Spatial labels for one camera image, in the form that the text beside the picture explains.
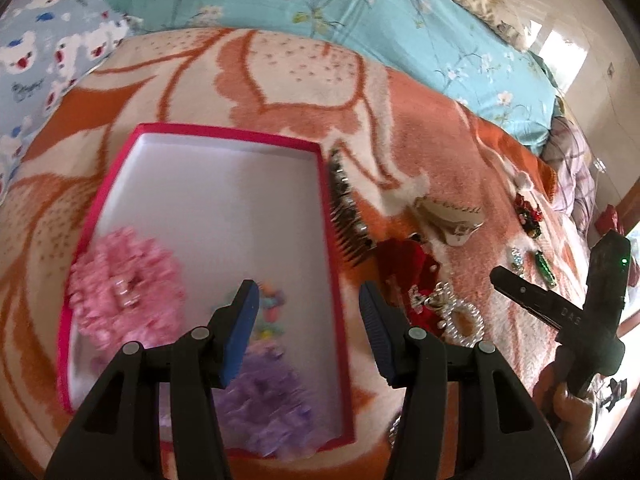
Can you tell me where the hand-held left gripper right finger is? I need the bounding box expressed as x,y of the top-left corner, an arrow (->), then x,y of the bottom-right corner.
359,281 -> 571,480

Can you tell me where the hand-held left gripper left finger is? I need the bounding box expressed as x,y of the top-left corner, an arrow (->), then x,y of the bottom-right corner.
45,280 -> 261,480

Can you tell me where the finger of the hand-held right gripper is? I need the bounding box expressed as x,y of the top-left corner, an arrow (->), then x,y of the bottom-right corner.
490,266 -> 583,333

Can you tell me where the white pearl bracelet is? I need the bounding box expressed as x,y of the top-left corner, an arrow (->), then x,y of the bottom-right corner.
439,299 -> 486,347

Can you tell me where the red velvet bow hair clip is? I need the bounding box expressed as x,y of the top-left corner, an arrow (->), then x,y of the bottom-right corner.
375,237 -> 453,328

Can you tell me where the beige claw hair clip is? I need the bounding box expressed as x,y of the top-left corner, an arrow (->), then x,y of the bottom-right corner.
412,196 -> 487,247

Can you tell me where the pink-red cardboard box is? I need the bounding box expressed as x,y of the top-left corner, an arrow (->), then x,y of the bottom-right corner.
57,122 -> 357,453

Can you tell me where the black rhinestone hair comb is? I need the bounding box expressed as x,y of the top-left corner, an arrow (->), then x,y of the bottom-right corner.
327,147 -> 378,268

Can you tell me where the person's right hand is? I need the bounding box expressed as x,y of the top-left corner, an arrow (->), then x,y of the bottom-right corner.
532,362 -> 598,461

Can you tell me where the green hair clip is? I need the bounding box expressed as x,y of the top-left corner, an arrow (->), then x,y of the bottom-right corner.
534,250 -> 557,290

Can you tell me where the purple scrunchie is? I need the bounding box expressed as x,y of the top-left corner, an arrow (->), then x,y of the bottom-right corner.
215,342 -> 318,458

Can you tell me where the red flower hair clip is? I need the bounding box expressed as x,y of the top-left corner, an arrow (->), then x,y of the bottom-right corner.
514,192 -> 545,238

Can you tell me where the pink scrunchie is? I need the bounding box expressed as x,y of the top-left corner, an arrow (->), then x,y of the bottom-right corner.
67,227 -> 187,350

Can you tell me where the plaid cloth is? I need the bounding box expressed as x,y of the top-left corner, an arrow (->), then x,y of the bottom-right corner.
542,115 -> 601,241

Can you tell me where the orange and white blanket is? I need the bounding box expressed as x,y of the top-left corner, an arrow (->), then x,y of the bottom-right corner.
0,27 -> 601,480

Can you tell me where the teal floral quilt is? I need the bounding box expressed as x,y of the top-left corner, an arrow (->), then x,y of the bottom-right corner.
82,0 -> 558,156

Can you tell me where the blue bear print pillow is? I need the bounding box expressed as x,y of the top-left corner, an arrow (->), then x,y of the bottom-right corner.
0,0 -> 146,201

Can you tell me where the colourful bead bracelet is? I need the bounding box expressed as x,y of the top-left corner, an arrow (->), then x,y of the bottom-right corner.
225,285 -> 288,356

